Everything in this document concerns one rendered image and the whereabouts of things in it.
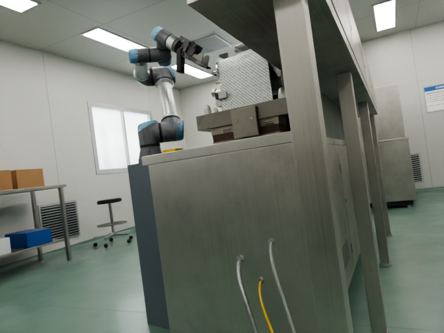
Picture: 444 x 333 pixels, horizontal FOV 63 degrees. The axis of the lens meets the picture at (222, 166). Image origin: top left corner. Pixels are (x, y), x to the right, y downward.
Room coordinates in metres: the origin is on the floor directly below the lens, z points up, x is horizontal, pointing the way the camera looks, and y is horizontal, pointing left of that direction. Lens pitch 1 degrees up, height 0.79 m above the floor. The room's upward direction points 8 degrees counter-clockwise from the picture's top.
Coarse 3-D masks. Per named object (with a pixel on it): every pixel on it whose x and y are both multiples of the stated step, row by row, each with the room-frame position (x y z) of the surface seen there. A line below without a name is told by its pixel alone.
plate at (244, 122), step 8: (232, 112) 1.38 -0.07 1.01; (240, 112) 1.36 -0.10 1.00; (248, 112) 1.35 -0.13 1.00; (256, 112) 1.35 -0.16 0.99; (232, 120) 1.38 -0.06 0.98; (240, 120) 1.36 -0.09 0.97; (248, 120) 1.35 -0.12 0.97; (256, 120) 1.34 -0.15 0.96; (240, 128) 1.36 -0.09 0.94; (248, 128) 1.35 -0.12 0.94; (256, 128) 1.34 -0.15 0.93; (240, 136) 1.37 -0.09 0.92; (248, 136) 1.35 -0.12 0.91
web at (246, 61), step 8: (240, 56) 1.59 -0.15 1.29; (248, 56) 1.57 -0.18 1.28; (256, 56) 1.55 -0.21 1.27; (224, 64) 1.62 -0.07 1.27; (232, 64) 1.60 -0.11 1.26; (240, 64) 1.58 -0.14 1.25; (248, 64) 1.56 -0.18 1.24; (256, 64) 1.55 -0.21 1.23; (264, 64) 1.53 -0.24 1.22; (224, 72) 1.62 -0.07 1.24; (232, 72) 1.60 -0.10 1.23; (240, 72) 1.58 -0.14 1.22; (248, 72) 1.57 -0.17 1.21; (272, 80) 1.64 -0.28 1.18; (272, 88) 1.65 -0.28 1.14
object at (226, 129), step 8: (264, 120) 1.35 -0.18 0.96; (272, 120) 1.34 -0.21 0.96; (280, 120) 1.35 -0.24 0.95; (216, 128) 1.44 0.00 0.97; (224, 128) 1.43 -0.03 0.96; (232, 128) 1.41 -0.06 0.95; (264, 128) 1.36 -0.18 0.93; (272, 128) 1.34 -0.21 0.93; (280, 128) 1.35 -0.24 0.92; (216, 136) 1.45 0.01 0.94; (224, 136) 1.43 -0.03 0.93; (232, 136) 1.42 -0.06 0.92; (256, 136) 1.37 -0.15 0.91
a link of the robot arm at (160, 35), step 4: (156, 28) 1.77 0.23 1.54; (160, 28) 1.77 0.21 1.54; (164, 28) 1.77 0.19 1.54; (152, 32) 1.78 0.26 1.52; (156, 32) 1.76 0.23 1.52; (160, 32) 1.76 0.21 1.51; (164, 32) 1.75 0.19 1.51; (168, 32) 1.76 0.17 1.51; (152, 36) 1.79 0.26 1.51; (156, 36) 1.77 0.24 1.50; (160, 36) 1.76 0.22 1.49; (164, 36) 1.75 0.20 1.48; (168, 36) 1.74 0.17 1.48; (156, 40) 1.79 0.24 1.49; (160, 40) 1.76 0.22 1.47; (164, 40) 1.75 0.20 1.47; (160, 44) 1.79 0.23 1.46; (164, 44) 1.76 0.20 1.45; (160, 48) 1.80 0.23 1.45; (164, 48) 1.80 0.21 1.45
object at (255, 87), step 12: (252, 72) 1.56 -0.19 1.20; (264, 72) 1.54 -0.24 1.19; (228, 84) 1.61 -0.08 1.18; (240, 84) 1.59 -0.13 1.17; (252, 84) 1.56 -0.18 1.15; (264, 84) 1.54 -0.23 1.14; (228, 96) 1.62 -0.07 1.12; (240, 96) 1.59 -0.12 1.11; (252, 96) 1.57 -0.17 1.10; (264, 96) 1.54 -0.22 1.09; (228, 108) 1.62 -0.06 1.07
